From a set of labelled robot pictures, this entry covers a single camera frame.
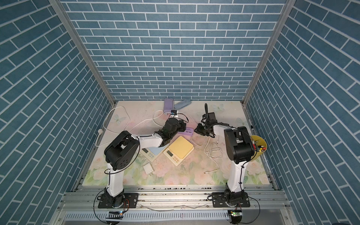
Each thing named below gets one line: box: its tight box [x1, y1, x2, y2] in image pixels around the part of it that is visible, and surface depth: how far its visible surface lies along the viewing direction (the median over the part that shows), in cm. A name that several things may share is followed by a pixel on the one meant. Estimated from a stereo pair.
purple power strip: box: [180, 127, 194, 137], surface depth 101 cm
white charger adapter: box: [142, 162, 154, 177], surface depth 84 cm
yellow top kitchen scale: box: [163, 135, 195, 166], surface depth 93 cm
